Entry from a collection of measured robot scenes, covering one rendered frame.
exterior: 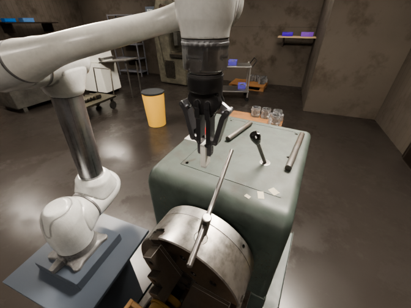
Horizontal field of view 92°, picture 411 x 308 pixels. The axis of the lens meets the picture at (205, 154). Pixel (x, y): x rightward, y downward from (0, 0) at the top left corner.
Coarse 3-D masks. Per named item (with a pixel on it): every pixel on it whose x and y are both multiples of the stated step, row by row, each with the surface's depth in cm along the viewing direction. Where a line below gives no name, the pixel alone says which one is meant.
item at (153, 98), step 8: (152, 88) 370; (144, 96) 344; (152, 96) 342; (160, 96) 349; (144, 104) 357; (152, 104) 350; (160, 104) 356; (152, 112) 359; (160, 112) 364; (152, 120) 369; (160, 120) 372
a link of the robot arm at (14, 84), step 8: (0, 64) 45; (0, 72) 46; (8, 72) 46; (0, 80) 48; (8, 80) 48; (16, 80) 48; (48, 80) 59; (0, 88) 51; (8, 88) 51; (16, 88) 51; (24, 88) 56; (32, 88) 57
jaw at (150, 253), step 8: (160, 232) 53; (152, 240) 53; (152, 248) 51; (160, 248) 50; (144, 256) 50; (152, 256) 48; (160, 256) 50; (168, 256) 51; (152, 264) 50; (160, 264) 49; (168, 264) 51; (176, 264) 53; (152, 272) 50; (160, 272) 48; (168, 272) 50; (176, 272) 52; (152, 280) 49; (160, 280) 48; (168, 280) 49; (176, 280) 51; (152, 288) 49; (160, 288) 48; (168, 288) 49; (152, 296) 49; (160, 296) 47; (168, 296) 48
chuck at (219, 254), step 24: (168, 216) 58; (192, 216) 54; (144, 240) 55; (168, 240) 48; (192, 240) 48; (216, 240) 49; (216, 264) 45; (240, 264) 50; (216, 288) 48; (240, 288) 48
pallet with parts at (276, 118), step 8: (232, 112) 404; (240, 112) 404; (256, 112) 379; (264, 112) 372; (272, 112) 375; (280, 112) 361; (256, 120) 371; (264, 120) 371; (272, 120) 349; (280, 120) 350
